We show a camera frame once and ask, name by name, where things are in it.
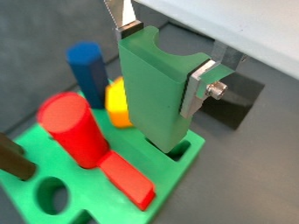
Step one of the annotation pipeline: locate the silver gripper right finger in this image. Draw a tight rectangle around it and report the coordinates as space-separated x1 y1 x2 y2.
181 40 246 118

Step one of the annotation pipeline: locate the red square block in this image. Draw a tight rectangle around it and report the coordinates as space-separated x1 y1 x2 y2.
98 150 155 211

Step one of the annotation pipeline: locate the brown arch block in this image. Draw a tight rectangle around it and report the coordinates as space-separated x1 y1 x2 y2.
0 132 36 181

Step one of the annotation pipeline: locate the blue hexagonal prism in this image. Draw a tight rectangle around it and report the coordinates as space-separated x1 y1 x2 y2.
67 41 108 109

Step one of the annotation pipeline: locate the yellow block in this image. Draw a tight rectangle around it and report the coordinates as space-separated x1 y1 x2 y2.
106 77 134 129

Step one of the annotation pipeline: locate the green arch object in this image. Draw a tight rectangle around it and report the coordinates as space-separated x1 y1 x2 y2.
117 25 211 154

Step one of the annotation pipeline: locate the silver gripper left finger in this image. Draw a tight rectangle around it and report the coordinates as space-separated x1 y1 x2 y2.
103 0 145 40

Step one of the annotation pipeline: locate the black curved fixture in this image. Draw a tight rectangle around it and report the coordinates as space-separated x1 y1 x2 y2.
201 73 266 130

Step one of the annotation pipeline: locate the green shape sorter base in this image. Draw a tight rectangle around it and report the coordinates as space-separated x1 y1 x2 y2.
0 80 207 224

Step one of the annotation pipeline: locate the red cylinder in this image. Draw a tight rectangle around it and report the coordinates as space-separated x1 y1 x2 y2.
38 92 108 169

